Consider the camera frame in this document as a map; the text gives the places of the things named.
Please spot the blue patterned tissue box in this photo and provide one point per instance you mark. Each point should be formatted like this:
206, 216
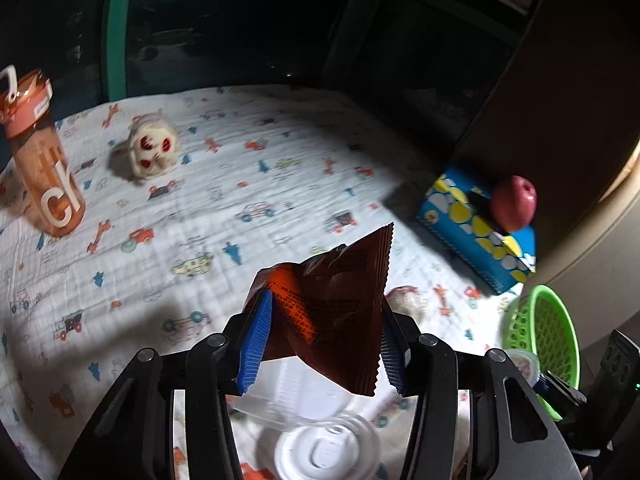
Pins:
465, 230

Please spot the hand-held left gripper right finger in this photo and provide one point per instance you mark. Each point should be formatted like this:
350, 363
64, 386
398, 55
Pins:
392, 360

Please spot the crumpled white tissue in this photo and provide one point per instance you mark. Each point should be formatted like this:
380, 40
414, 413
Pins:
407, 305

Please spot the clear plastic tray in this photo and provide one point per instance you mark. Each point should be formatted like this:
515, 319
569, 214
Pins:
295, 400

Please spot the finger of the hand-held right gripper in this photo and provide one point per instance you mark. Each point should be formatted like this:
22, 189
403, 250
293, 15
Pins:
560, 395

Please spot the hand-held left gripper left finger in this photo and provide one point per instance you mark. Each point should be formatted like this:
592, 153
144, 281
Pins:
255, 345

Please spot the printed white blanket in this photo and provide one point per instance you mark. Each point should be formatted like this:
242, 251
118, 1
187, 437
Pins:
250, 160

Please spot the red apple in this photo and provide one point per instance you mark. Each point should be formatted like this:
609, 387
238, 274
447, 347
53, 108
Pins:
512, 202

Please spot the brown wooden cabinet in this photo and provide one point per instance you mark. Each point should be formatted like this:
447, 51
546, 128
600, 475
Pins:
560, 110

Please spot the white plush toy red spots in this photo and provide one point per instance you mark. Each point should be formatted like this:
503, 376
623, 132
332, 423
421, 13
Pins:
150, 147

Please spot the green window frame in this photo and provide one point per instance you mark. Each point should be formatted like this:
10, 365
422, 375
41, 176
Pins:
117, 30

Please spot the orange water bottle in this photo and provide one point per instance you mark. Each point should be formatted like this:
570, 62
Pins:
47, 175

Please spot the green plastic basket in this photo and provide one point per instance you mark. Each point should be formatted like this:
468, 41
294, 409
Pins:
547, 325

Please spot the clear pudding cup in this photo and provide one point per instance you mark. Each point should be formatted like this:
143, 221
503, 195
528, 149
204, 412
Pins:
522, 362

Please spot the red-orange snack packet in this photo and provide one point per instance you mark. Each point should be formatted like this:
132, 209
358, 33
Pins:
335, 310

